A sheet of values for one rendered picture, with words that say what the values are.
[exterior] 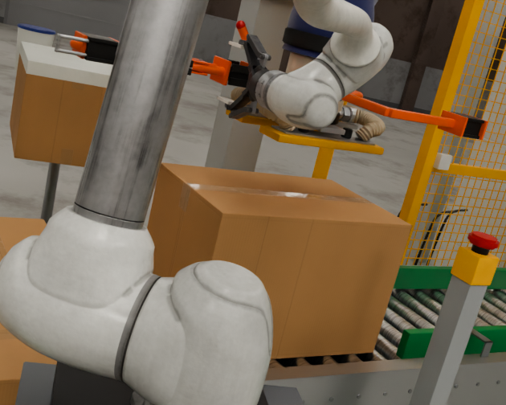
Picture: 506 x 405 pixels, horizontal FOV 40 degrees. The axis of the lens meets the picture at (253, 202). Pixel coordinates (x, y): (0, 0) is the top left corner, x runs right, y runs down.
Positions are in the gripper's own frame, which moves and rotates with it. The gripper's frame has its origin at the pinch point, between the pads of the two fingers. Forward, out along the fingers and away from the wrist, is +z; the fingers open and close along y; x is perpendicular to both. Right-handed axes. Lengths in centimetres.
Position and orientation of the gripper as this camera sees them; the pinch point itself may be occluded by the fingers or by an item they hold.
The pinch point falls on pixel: (229, 71)
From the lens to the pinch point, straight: 173.2
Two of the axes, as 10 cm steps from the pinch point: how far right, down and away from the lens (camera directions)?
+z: -4.8, -3.4, 8.1
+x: 8.5, 0.6, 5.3
